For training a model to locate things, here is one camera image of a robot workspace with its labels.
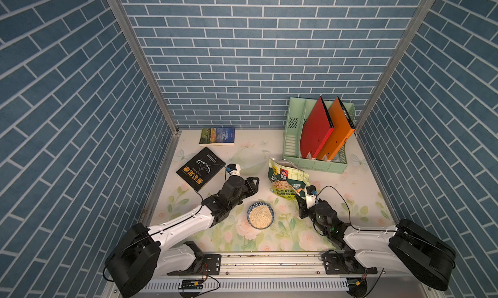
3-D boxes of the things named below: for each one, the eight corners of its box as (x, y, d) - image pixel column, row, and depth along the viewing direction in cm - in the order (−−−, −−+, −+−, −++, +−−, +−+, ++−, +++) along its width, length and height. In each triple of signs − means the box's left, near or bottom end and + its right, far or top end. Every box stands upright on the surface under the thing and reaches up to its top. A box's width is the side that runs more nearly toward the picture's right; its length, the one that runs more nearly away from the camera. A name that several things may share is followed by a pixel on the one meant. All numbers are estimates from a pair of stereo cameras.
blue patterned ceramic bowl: (246, 231, 83) (246, 226, 79) (247, 207, 90) (247, 201, 85) (273, 231, 83) (274, 226, 79) (272, 207, 90) (273, 201, 86)
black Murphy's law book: (178, 175, 101) (176, 171, 97) (207, 151, 111) (205, 146, 108) (198, 191, 95) (195, 187, 91) (226, 164, 105) (225, 160, 102)
